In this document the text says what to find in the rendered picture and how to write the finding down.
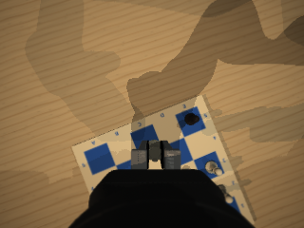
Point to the black pawn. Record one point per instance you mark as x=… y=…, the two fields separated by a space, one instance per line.
x=191 y=118

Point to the white chess rook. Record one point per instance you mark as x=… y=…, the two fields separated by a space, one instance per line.
x=154 y=150

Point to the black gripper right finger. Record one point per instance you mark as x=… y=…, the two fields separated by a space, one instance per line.
x=170 y=158

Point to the blue and cream chessboard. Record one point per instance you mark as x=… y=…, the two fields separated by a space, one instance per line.
x=198 y=144

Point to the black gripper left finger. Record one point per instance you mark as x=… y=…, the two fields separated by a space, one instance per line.
x=140 y=157

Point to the white pawn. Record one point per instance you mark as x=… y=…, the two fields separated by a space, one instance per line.
x=211 y=167
x=228 y=198

